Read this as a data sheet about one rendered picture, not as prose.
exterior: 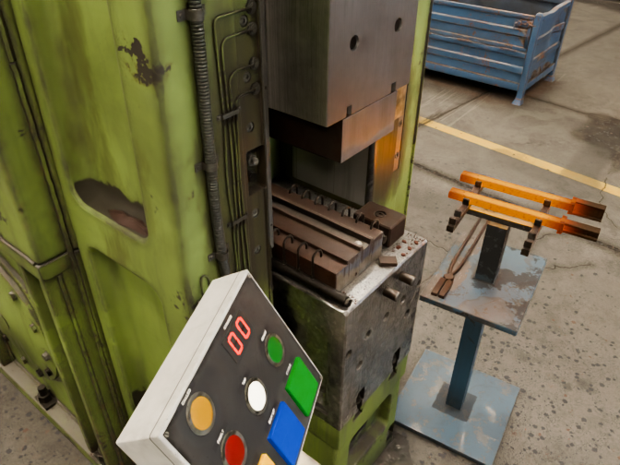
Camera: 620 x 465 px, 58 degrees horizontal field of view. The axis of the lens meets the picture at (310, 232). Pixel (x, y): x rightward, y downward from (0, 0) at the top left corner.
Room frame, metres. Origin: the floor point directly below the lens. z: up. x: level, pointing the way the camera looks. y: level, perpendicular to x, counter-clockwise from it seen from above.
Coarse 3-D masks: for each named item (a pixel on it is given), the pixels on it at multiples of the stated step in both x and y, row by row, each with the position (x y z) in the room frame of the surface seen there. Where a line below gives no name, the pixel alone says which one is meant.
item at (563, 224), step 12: (456, 192) 1.45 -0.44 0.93; (468, 192) 1.45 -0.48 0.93; (480, 204) 1.40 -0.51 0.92; (492, 204) 1.38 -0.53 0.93; (504, 204) 1.38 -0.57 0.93; (516, 216) 1.34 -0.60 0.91; (528, 216) 1.33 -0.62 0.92; (540, 216) 1.32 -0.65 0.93; (552, 216) 1.32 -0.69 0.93; (564, 216) 1.31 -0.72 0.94; (552, 228) 1.29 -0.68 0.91; (564, 228) 1.28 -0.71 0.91; (576, 228) 1.26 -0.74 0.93; (588, 228) 1.26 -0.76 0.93; (600, 228) 1.26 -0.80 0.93
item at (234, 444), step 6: (228, 438) 0.47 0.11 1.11; (234, 438) 0.48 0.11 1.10; (240, 438) 0.49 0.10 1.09; (228, 444) 0.47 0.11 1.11; (234, 444) 0.47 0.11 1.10; (240, 444) 0.48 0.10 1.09; (228, 450) 0.46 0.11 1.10; (234, 450) 0.47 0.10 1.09; (240, 450) 0.47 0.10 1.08; (228, 456) 0.45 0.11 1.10; (234, 456) 0.46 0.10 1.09; (240, 456) 0.47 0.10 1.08; (228, 462) 0.45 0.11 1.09; (234, 462) 0.45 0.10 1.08; (240, 462) 0.46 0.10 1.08
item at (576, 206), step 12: (468, 180) 1.54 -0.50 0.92; (480, 180) 1.52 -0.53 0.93; (492, 180) 1.52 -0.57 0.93; (504, 192) 1.48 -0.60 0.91; (516, 192) 1.46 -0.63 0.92; (528, 192) 1.45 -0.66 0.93; (540, 192) 1.45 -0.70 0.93; (552, 204) 1.41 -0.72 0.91; (564, 204) 1.39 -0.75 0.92; (576, 204) 1.38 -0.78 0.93; (588, 204) 1.37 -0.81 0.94; (600, 204) 1.37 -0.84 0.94; (588, 216) 1.36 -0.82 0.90; (600, 216) 1.35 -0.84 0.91
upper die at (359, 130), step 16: (272, 112) 1.11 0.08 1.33; (368, 112) 1.06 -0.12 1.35; (384, 112) 1.11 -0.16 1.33; (272, 128) 1.11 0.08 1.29; (288, 128) 1.08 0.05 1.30; (304, 128) 1.05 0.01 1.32; (320, 128) 1.03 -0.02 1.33; (336, 128) 1.00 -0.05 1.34; (352, 128) 1.02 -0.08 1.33; (368, 128) 1.07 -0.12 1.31; (384, 128) 1.12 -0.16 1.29; (304, 144) 1.05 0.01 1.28; (320, 144) 1.03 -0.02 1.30; (336, 144) 1.00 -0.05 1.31; (352, 144) 1.03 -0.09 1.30; (368, 144) 1.07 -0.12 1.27; (336, 160) 1.00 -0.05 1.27
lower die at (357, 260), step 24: (288, 192) 1.34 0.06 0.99; (288, 216) 1.21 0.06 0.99; (336, 216) 1.22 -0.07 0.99; (288, 240) 1.13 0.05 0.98; (312, 240) 1.11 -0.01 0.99; (336, 240) 1.11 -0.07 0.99; (288, 264) 1.09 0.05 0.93; (336, 264) 1.03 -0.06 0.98; (360, 264) 1.07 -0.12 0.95; (336, 288) 1.00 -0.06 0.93
